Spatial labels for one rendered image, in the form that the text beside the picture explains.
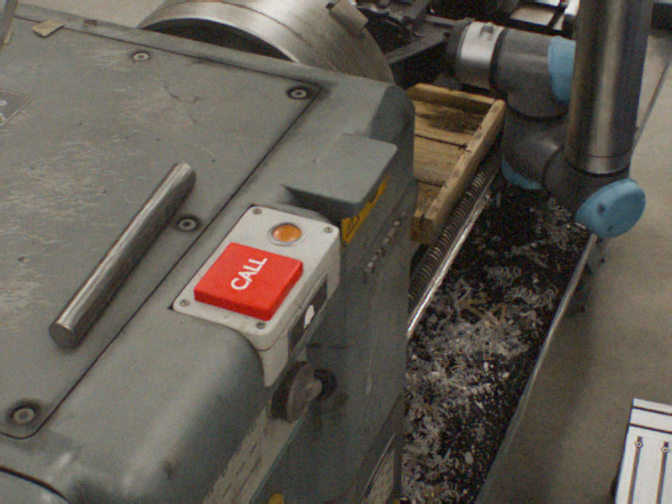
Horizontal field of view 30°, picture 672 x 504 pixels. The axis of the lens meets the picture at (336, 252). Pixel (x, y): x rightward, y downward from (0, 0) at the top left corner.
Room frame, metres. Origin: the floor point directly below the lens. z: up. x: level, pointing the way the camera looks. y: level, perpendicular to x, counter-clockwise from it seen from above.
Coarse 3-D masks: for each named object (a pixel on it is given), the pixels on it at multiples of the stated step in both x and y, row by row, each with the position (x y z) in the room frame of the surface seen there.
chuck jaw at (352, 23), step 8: (344, 0) 1.24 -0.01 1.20; (328, 8) 1.19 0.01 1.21; (336, 8) 1.20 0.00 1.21; (344, 8) 1.23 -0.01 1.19; (352, 8) 1.23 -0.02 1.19; (336, 16) 1.19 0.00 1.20; (344, 16) 1.19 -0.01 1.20; (352, 16) 1.22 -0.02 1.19; (360, 16) 1.23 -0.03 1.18; (344, 24) 1.18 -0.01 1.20; (352, 24) 1.19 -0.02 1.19; (360, 24) 1.22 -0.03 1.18; (352, 32) 1.18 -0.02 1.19
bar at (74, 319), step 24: (192, 168) 0.81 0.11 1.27; (168, 192) 0.77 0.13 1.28; (144, 216) 0.74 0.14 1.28; (168, 216) 0.76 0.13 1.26; (120, 240) 0.71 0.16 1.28; (144, 240) 0.72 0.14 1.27; (96, 264) 0.69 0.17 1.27; (120, 264) 0.69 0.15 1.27; (96, 288) 0.66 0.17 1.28; (72, 312) 0.63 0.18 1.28; (96, 312) 0.65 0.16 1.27; (72, 336) 0.62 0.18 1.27
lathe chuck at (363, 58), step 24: (168, 0) 1.21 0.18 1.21; (192, 0) 1.17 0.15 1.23; (216, 0) 1.16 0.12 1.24; (240, 0) 1.16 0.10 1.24; (264, 0) 1.16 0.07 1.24; (288, 0) 1.17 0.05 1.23; (312, 0) 1.18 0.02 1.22; (336, 0) 1.20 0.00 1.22; (288, 24) 1.13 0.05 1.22; (312, 24) 1.15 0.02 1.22; (336, 24) 1.16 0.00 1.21; (336, 48) 1.13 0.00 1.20; (360, 48) 1.16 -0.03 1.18; (360, 72) 1.13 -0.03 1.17; (384, 72) 1.16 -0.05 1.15
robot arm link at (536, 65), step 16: (512, 32) 1.32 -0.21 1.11; (528, 32) 1.32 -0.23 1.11; (496, 48) 1.30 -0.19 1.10; (512, 48) 1.29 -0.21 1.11; (528, 48) 1.29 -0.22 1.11; (544, 48) 1.28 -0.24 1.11; (560, 48) 1.28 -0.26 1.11; (496, 64) 1.29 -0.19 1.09; (512, 64) 1.28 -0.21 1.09; (528, 64) 1.27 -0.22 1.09; (544, 64) 1.27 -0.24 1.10; (560, 64) 1.26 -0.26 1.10; (496, 80) 1.28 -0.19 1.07; (512, 80) 1.28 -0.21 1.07; (528, 80) 1.27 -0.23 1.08; (544, 80) 1.26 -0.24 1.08; (560, 80) 1.26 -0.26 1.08; (512, 96) 1.29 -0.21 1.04; (528, 96) 1.27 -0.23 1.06; (544, 96) 1.26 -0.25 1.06; (560, 96) 1.25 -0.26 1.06; (528, 112) 1.27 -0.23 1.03; (544, 112) 1.26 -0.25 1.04; (560, 112) 1.27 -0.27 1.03
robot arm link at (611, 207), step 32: (608, 0) 1.15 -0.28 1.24; (640, 0) 1.15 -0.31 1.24; (576, 32) 1.19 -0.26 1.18; (608, 32) 1.15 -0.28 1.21; (640, 32) 1.15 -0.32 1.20; (576, 64) 1.17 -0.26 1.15; (608, 64) 1.15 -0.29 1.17; (640, 64) 1.16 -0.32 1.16; (576, 96) 1.17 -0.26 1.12; (608, 96) 1.15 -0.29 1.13; (576, 128) 1.17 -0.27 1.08; (608, 128) 1.15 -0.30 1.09; (576, 160) 1.16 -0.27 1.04; (608, 160) 1.15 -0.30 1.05; (576, 192) 1.16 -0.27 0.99; (608, 192) 1.14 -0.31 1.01; (640, 192) 1.15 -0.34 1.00; (608, 224) 1.13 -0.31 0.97
